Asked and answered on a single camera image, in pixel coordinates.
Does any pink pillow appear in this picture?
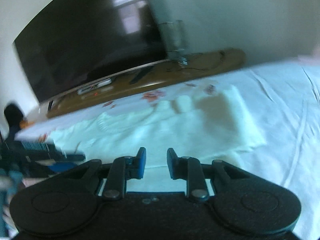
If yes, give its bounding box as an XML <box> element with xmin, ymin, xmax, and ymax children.
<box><xmin>298</xmin><ymin>47</ymin><xmax>320</xmax><ymax>66</ymax></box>

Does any black cable on stand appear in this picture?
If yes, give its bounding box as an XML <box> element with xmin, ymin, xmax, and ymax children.
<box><xmin>167</xmin><ymin>51</ymin><xmax>227</xmax><ymax>72</ymax></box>

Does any white garment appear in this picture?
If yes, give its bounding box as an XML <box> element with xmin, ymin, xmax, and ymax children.
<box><xmin>49</xmin><ymin>86</ymin><xmax>266</xmax><ymax>167</ymax></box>

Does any large black television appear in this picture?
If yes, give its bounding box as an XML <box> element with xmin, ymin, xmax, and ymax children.
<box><xmin>14</xmin><ymin>0</ymin><xmax>167</xmax><ymax>102</ymax></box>

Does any brown wooden tv stand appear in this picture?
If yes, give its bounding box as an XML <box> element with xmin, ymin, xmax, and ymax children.
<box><xmin>27</xmin><ymin>48</ymin><xmax>246</xmax><ymax>122</ymax></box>

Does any floral white bed sheet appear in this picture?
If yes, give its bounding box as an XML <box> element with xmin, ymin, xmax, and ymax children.
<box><xmin>17</xmin><ymin>59</ymin><xmax>319</xmax><ymax>239</ymax></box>

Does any silver set-top box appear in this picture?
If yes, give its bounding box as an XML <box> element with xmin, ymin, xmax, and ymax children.
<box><xmin>77</xmin><ymin>78</ymin><xmax>112</xmax><ymax>95</ymax></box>

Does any chair with dark clothes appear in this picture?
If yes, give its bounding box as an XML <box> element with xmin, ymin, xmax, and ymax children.
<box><xmin>4</xmin><ymin>103</ymin><xmax>24</xmax><ymax>141</ymax></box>

